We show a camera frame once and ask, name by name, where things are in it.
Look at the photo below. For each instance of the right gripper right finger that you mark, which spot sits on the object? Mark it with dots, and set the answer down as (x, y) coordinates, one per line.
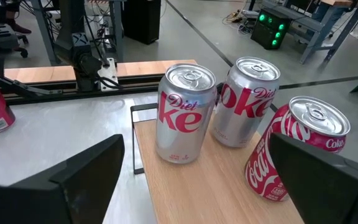
(328, 193)

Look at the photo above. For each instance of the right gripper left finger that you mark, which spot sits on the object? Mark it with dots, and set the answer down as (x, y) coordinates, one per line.
(57, 202)

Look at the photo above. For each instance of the silver Diet Coke can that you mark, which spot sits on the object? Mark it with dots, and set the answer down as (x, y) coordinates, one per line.
(244, 109)
(182, 124)

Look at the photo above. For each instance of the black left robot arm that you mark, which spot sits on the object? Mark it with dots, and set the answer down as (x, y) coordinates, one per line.
(79, 56)

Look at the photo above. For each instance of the wooden shelf board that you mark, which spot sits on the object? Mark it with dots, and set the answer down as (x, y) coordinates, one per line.
(204, 186)

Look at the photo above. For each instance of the grey-blue metal desk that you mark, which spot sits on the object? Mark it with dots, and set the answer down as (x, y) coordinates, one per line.
(312, 46)

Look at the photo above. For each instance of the black office chair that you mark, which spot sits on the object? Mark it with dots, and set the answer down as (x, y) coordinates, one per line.
(2, 40)

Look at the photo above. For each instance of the black computer with green lights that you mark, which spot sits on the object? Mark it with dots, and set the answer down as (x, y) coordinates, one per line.
(270, 28)

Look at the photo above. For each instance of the person's leg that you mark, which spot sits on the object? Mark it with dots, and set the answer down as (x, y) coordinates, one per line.
(17, 18)

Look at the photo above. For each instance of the grey power strip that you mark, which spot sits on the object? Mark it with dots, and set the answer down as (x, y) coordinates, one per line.
(250, 14)

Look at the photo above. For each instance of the black tower case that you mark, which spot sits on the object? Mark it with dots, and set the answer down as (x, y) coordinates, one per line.
(141, 20)

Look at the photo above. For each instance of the black aluminium table frame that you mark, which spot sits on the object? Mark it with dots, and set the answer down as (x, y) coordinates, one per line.
(141, 81)

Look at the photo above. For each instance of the grey metal desk frame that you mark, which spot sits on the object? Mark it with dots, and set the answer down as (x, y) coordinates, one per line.
(43, 31)

